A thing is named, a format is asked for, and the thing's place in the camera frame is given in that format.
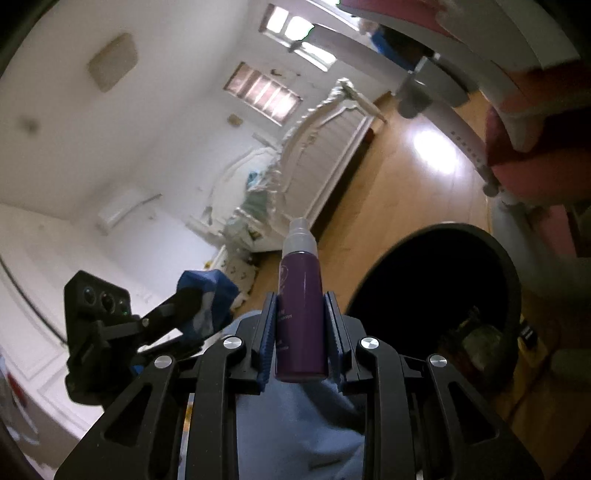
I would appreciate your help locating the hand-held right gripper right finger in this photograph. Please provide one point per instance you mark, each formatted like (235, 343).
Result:
(333, 337)

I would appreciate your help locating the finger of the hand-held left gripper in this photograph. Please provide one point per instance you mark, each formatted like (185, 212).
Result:
(171, 344)
(166, 309)

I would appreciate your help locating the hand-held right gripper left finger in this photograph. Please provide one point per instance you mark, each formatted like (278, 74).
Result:
(268, 341)

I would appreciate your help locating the blue white wrapper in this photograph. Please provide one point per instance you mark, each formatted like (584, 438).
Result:
(214, 300)

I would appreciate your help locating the purple spray bottle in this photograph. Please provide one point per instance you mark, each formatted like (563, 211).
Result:
(300, 300)

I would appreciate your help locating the black trash bin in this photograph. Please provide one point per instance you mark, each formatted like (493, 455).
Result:
(438, 286)

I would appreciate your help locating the white built-in wardrobe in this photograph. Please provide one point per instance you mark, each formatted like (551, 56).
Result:
(32, 346)

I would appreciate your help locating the white nightstand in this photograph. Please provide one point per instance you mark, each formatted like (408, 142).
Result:
(235, 270)

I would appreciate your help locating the blue tablecloth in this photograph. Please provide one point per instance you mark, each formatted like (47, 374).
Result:
(295, 429)

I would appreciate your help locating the white air conditioner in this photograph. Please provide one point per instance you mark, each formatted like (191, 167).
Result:
(127, 210)

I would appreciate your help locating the green bedding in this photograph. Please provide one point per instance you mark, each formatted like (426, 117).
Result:
(251, 203)

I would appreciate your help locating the green white packet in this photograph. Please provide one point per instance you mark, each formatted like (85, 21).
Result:
(478, 339)

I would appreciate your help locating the white wooden bed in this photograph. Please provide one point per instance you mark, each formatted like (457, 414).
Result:
(304, 161)

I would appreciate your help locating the window with lowered blind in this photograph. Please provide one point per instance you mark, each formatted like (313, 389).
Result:
(263, 92)

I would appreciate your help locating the square ceiling lamp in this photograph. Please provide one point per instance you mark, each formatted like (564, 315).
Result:
(113, 62)

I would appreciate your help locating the bright window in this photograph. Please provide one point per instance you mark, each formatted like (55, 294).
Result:
(286, 21)
(316, 53)

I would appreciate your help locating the white pink adjustable chair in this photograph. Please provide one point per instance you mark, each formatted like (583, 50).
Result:
(485, 92)

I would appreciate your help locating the office chair with clothes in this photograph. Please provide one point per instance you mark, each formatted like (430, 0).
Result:
(390, 44)

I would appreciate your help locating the small wall picture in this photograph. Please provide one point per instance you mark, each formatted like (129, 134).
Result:
(235, 120)

